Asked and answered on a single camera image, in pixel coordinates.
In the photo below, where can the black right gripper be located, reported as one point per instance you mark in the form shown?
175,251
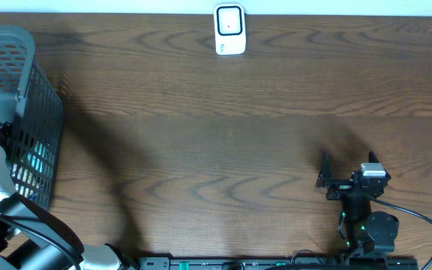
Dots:
340,187

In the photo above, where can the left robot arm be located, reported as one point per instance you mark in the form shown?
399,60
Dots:
32,238

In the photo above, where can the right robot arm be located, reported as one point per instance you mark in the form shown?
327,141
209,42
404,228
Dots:
368,233

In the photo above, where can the white barcode scanner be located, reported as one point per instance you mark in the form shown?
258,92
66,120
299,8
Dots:
229,29

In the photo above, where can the grey plastic shopping basket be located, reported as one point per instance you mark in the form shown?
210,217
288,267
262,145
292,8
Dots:
32,115

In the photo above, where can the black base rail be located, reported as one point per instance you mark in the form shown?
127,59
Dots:
300,262

